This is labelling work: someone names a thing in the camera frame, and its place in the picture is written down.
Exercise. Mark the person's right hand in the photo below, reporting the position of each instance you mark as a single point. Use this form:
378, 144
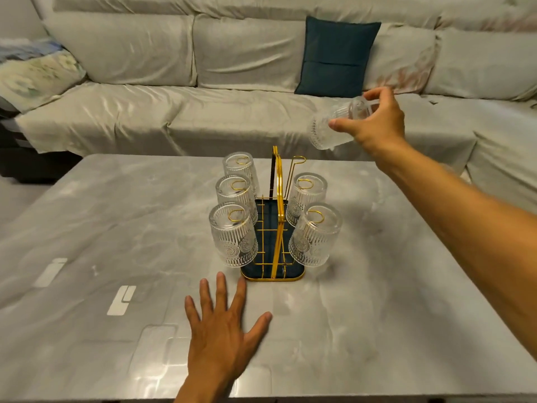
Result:
381, 130

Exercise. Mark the person's left hand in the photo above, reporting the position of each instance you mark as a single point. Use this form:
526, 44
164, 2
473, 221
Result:
218, 348

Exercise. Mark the ribbed glass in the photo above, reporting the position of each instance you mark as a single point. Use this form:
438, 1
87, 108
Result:
306, 195
235, 197
239, 172
327, 127
314, 239
233, 239

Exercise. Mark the person's right forearm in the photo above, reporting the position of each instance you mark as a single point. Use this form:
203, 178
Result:
470, 222

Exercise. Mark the pink floral sofa back cushion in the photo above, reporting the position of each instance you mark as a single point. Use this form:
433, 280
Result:
407, 58

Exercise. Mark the dark teal cushion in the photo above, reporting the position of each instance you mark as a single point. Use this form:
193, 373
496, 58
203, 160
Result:
335, 58

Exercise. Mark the grey sofa back cushion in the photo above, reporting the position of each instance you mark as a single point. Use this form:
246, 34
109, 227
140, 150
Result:
247, 52
482, 62
121, 48

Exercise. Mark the grey marble table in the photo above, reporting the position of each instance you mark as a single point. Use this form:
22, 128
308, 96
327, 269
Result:
377, 310

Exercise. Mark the grey covered sofa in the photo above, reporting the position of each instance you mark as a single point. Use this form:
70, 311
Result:
209, 117

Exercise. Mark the pale floral cushion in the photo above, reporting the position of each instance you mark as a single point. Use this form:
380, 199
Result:
37, 79

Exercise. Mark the pile of blue clothes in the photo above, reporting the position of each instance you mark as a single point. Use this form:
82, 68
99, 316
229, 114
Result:
25, 48

